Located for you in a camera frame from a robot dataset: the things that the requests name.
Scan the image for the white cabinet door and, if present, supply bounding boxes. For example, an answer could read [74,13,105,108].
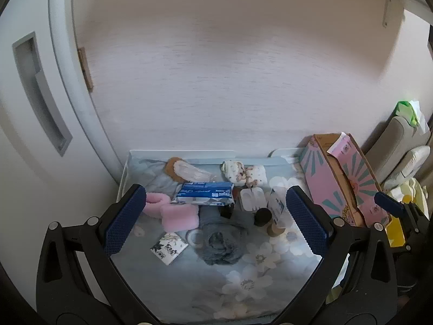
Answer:
[0,0,120,315]

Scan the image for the small printed tissue packet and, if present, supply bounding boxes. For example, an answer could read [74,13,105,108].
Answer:
[150,232,188,265]

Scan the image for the white wall bracket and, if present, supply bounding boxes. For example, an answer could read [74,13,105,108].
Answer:
[382,0,406,28]

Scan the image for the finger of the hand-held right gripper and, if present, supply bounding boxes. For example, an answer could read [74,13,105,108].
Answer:
[374,191,411,217]

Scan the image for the blue tissue packet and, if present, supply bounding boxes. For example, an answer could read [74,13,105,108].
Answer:
[175,181,235,207]

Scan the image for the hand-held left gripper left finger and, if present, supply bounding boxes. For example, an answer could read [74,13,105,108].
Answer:
[35,183,159,325]

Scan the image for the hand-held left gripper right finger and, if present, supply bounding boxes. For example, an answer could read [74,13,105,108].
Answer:
[271,186,398,325]

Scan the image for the white printed pillow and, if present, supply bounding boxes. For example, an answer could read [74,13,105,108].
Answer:
[389,145,432,190]

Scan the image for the cream bear print socks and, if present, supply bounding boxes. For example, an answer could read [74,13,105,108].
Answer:
[221,160,268,188]

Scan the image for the pink patterned cardboard box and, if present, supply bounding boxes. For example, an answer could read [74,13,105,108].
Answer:
[299,133,393,227]

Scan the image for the green tissue pack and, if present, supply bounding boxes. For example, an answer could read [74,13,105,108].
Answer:
[396,100,427,126]

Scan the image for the clear tape roll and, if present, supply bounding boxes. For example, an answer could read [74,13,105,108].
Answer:
[188,228,205,246]

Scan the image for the black cap bottle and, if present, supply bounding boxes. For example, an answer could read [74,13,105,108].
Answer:
[254,207,273,227]

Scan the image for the brown door hinge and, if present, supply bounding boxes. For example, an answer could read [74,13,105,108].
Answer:
[78,47,94,90]

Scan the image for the grey recessed door handle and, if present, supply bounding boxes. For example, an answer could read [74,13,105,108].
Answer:
[13,32,73,157]

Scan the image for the grey fuzzy slipper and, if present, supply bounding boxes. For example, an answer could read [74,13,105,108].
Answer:
[194,208,249,266]

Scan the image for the white blue label packet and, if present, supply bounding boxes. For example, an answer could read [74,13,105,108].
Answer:
[269,190,295,226]

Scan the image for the white plastic holder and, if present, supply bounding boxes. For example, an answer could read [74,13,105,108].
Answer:
[240,187,268,212]

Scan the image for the grey cushion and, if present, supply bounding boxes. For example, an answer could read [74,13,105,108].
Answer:
[360,115,430,185]

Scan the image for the brown round jar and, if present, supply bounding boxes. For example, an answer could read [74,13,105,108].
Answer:
[267,222,286,238]

